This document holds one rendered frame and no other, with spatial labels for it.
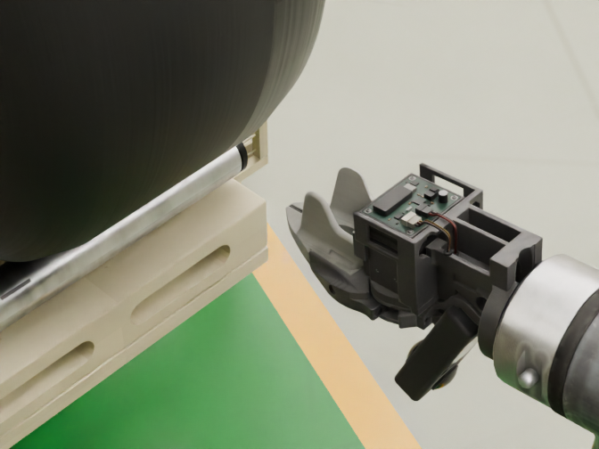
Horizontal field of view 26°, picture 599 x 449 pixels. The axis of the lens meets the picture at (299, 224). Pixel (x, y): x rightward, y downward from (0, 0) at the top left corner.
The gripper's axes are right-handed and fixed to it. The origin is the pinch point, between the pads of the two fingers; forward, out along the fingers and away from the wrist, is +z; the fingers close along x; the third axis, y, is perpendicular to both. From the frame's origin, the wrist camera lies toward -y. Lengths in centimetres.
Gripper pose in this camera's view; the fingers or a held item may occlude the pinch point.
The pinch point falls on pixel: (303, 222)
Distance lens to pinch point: 95.2
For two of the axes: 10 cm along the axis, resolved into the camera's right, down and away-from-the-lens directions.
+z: -7.2, -3.8, 5.8
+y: -0.9, -7.8, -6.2
